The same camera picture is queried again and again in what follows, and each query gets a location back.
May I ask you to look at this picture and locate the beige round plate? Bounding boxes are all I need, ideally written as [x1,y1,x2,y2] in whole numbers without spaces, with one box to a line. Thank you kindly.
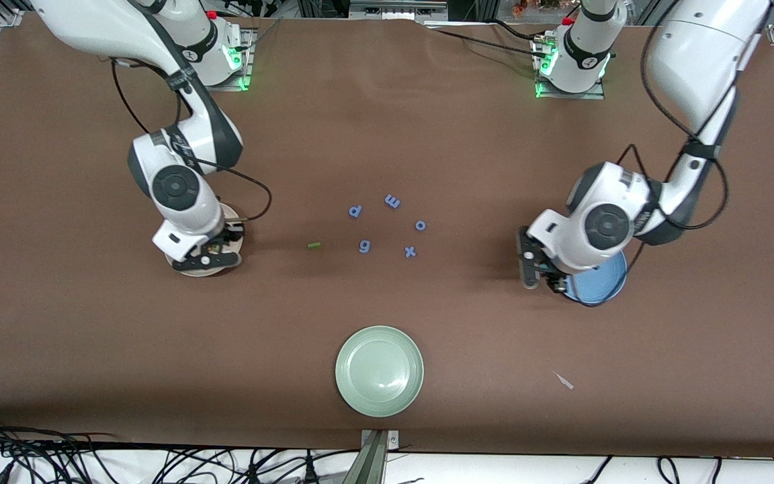
[164,202,245,278]

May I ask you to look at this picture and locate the blue round plate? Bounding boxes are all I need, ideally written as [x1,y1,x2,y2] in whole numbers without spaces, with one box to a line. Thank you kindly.
[564,247,628,307]

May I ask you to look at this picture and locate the brown table cover sheet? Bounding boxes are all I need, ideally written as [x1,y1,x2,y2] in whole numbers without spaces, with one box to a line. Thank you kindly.
[0,12,774,458]

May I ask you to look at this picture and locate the pale green round plate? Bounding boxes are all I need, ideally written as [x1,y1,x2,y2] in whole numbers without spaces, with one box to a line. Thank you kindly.
[335,325,425,418]

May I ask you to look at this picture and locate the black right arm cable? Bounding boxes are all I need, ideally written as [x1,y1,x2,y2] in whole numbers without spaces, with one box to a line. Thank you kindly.
[112,57,272,223]

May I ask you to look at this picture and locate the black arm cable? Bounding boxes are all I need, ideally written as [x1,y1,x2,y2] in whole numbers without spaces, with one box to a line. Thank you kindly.
[565,0,730,309]
[112,57,272,223]

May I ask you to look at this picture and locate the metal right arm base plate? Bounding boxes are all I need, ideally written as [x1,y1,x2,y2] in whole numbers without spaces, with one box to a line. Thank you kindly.
[181,27,255,92]

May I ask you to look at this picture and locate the black loose cables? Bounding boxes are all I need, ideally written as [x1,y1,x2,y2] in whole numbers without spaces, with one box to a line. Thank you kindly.
[582,456,724,484]

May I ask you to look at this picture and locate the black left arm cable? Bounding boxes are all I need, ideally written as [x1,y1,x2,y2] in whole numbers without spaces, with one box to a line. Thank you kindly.
[565,0,730,309]

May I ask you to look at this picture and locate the black cables behind table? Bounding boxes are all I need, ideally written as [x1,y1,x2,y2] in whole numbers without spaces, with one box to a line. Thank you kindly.
[424,19,549,58]

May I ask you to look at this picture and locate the metal table edge bracket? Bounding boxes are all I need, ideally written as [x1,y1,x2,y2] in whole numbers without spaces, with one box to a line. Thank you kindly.
[359,429,401,484]

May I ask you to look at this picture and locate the aluminium frame profiles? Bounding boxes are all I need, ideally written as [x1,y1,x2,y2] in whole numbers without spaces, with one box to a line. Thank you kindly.
[296,0,499,22]

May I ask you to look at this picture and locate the black cable tangle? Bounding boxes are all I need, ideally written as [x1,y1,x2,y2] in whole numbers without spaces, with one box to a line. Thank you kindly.
[0,413,361,484]

